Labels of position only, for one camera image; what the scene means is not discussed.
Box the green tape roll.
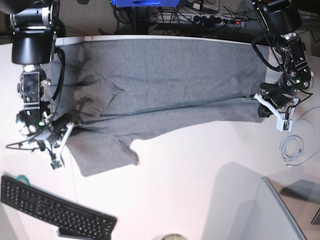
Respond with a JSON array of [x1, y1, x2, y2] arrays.
[[16, 175, 30, 186]]

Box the white power strip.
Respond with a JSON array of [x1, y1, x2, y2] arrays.
[[150, 11, 250, 28]]

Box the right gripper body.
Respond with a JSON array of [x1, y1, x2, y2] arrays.
[[35, 113, 74, 150]]

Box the coiled white cable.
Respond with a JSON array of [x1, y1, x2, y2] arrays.
[[278, 106, 320, 167]]

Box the blue box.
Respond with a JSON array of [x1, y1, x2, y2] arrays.
[[110, 0, 180, 8]]

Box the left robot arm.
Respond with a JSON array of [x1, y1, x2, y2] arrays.
[[251, 0, 313, 120]]

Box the grey t-shirt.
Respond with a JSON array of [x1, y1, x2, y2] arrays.
[[58, 38, 267, 177]]

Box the round tan object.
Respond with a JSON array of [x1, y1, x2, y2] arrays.
[[161, 233, 187, 240]]

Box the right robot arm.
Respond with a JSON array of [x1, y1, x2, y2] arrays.
[[0, 0, 71, 152]]

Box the black computer keyboard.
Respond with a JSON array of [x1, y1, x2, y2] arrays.
[[0, 175, 117, 240]]

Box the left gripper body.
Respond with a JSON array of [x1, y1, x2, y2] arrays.
[[260, 82, 298, 109]]

